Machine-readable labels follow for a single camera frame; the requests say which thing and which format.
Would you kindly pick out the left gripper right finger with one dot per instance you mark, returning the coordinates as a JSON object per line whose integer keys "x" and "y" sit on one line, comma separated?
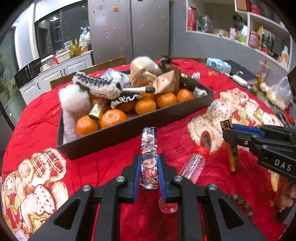
{"x": 204, "y": 210}

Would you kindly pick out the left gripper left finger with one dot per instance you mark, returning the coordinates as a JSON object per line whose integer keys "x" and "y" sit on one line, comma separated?
{"x": 93, "y": 213}

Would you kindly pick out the cartoon printed lighter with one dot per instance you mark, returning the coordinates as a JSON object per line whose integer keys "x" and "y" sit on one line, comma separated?
{"x": 149, "y": 179}

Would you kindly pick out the kraft triangular snack packet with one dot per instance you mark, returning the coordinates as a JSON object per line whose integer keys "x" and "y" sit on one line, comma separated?
{"x": 139, "y": 76}
{"x": 167, "y": 82}

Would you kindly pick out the beige fluffy pompom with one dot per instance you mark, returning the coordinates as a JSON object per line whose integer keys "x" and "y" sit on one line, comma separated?
{"x": 148, "y": 64}

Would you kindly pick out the gold lipstick tube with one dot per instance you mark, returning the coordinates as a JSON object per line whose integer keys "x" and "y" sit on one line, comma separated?
{"x": 232, "y": 148}

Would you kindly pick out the person's right hand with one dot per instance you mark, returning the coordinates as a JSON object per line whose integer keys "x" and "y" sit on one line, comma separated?
{"x": 286, "y": 194}

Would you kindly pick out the plastic bag with food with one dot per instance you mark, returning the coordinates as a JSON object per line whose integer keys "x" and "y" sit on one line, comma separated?
{"x": 280, "y": 95}

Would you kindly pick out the clear bottle red cap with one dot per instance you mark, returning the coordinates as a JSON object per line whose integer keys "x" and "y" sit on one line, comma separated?
{"x": 194, "y": 165}

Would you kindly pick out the black rectangular tray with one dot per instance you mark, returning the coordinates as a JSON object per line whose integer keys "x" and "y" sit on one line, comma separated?
{"x": 126, "y": 130}

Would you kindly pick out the white power adapter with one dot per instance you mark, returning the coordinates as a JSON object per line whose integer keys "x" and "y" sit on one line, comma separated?
{"x": 239, "y": 80}

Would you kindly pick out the drink cup with straw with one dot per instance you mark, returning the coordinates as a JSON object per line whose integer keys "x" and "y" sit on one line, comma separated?
{"x": 262, "y": 72}

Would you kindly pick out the black laptop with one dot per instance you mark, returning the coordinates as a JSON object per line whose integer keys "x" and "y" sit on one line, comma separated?
{"x": 243, "y": 72}

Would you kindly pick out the blue tissue pack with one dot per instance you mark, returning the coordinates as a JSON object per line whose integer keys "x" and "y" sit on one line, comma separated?
{"x": 218, "y": 65}

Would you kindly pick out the white fluffy plush toy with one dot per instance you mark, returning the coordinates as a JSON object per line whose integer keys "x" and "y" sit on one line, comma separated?
{"x": 75, "y": 103}

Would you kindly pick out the white kitchen cabinet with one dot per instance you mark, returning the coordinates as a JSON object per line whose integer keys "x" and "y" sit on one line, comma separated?
{"x": 41, "y": 83}

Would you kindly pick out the black microwave oven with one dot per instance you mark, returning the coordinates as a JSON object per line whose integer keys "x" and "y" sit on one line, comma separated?
{"x": 28, "y": 72}

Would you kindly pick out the silver double-door refrigerator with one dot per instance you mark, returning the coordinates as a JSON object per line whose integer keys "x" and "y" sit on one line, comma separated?
{"x": 129, "y": 29}

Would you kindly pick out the white wall shelf unit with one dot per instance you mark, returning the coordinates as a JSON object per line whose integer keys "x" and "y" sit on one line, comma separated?
{"x": 242, "y": 31}

